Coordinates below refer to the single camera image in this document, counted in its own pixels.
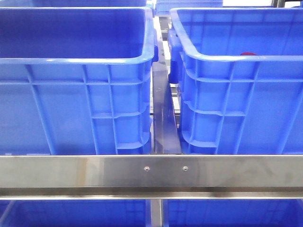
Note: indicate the red mushroom push button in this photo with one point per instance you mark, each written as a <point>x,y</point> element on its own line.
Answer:
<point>248,54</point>

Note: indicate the large blue crate left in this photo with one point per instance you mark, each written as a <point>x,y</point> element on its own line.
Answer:
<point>76,81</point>

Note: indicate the large blue crate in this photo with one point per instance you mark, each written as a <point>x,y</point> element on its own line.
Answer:
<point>76,81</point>
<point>233,104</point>

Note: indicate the large blue crate right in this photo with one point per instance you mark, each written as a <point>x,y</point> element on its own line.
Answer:
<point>233,104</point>

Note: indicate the blue crate lower right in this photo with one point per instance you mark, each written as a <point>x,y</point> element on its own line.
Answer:
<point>233,213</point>

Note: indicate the blue crate far right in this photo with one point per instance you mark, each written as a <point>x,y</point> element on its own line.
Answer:
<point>164,6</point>

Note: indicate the blue crate lower left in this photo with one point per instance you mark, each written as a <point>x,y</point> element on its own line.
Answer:
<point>77,213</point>

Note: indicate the blue crate far left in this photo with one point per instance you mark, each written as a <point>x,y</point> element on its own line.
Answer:
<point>77,3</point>

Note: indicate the steel centre divider rail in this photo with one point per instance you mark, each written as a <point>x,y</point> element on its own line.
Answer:
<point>166,140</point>

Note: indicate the steel lower vertical post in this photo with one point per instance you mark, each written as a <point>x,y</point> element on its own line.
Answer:
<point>157,213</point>

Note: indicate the stainless steel front rail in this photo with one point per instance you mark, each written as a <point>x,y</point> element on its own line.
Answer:
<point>151,177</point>

